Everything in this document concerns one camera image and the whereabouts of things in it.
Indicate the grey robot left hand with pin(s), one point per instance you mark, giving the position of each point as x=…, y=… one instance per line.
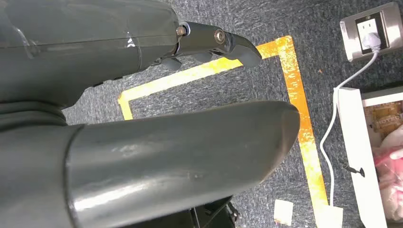
x=94, y=47

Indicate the yellow floor tape outline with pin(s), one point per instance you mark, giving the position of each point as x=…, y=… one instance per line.
x=296, y=88

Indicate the black robot body part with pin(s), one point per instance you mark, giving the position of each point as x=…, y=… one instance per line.
x=214, y=215

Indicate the white paper square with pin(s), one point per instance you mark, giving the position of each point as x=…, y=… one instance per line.
x=283, y=212

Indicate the silver floor socket box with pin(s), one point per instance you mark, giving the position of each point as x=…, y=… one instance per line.
x=349, y=34

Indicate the white open tray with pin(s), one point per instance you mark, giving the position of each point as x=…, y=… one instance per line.
x=355, y=132

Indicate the black screw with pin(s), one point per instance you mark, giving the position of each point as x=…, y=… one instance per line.
x=354, y=170

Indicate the white power adapter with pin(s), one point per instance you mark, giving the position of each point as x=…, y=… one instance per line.
x=330, y=217

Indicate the stack of hotel cards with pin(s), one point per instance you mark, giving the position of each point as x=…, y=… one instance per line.
x=385, y=118

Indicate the pink plastic bag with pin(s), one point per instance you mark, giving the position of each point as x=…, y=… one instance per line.
x=392, y=176

